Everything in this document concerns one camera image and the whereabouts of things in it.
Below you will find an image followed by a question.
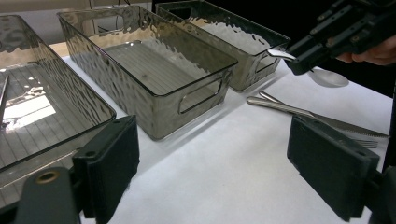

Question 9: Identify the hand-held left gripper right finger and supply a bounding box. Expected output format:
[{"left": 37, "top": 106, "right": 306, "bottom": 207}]
[{"left": 286, "top": 115, "right": 381, "bottom": 222}]

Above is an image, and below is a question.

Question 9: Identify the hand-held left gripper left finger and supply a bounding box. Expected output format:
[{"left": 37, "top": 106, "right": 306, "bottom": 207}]
[{"left": 72, "top": 115, "right": 140, "bottom": 224}]

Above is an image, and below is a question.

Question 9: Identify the metal spoon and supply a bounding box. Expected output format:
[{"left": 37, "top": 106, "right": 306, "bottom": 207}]
[{"left": 266, "top": 49, "right": 350, "bottom": 89}]

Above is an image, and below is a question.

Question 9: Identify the metal fork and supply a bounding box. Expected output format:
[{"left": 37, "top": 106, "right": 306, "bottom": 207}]
[{"left": 258, "top": 90, "right": 379, "bottom": 149}]

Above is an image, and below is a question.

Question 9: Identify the metal table knife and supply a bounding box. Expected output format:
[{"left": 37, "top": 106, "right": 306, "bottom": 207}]
[{"left": 247, "top": 95, "right": 390, "bottom": 139}]

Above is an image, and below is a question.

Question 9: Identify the transparent grey plastic bin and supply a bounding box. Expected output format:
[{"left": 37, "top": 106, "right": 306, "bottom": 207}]
[
  {"left": 56, "top": 4, "right": 239, "bottom": 141},
  {"left": 155, "top": 0, "right": 292, "bottom": 93},
  {"left": 0, "top": 13, "right": 118, "bottom": 209}
]

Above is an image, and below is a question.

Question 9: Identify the light wooden desk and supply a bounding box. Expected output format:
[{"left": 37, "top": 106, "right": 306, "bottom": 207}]
[{"left": 0, "top": 0, "right": 153, "bottom": 15}]

